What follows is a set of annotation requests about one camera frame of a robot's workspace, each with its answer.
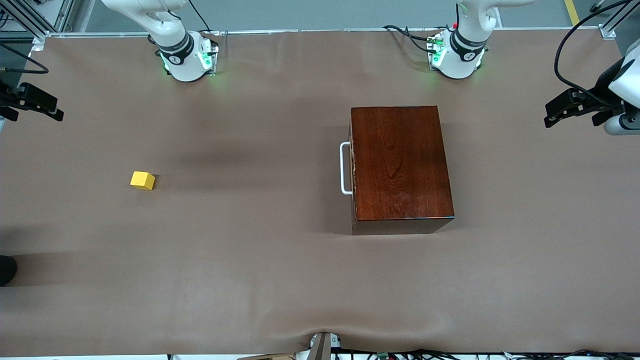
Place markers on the yellow wooden block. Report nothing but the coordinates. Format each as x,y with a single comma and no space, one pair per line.
142,181

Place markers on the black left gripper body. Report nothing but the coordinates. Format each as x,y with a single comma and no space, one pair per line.
601,92

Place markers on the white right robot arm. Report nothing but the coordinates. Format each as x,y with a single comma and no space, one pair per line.
185,65

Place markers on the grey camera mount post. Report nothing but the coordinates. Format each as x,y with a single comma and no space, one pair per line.
320,347

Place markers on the brown table mat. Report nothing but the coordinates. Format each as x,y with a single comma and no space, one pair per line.
250,280

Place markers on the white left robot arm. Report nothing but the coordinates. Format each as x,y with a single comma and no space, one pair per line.
460,65

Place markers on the dark brown wooden cabinet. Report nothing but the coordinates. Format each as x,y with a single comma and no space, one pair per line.
400,165

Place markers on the brown cardboard piece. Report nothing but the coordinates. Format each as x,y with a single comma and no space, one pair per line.
270,357

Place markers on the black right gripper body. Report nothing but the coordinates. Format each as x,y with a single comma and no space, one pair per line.
11,97

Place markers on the black round object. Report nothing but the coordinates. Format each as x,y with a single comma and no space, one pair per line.
6,270

